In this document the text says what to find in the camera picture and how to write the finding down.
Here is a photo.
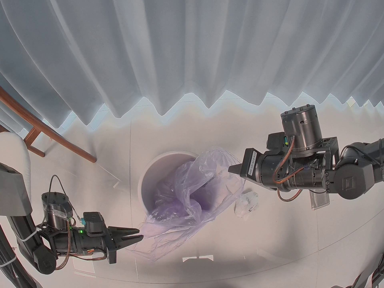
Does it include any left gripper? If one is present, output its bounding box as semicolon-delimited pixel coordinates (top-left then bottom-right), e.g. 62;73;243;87
71;225;144;265

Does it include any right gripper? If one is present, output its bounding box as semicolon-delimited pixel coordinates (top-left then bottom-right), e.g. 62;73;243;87
228;148;294;190

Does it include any white plastic bag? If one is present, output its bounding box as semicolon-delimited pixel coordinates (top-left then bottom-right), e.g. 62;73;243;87
234;191;259;218

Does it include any purple plastic bag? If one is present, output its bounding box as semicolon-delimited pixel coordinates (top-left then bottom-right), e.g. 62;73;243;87
126;149;245;262

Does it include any white trash bin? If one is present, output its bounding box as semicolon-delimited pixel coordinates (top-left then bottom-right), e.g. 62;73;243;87
137;150;210;220

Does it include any wooden chair with white cushions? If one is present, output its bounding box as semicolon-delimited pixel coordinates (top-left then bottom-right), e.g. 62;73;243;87
0;85;97;197

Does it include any white curtain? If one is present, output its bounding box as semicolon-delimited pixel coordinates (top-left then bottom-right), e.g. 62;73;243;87
0;0;384;126

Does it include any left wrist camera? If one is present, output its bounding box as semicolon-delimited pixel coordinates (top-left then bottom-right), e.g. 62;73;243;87
82;211;106;237

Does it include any black cable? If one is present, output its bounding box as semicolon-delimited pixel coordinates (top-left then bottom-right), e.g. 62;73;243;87
48;175;82;220

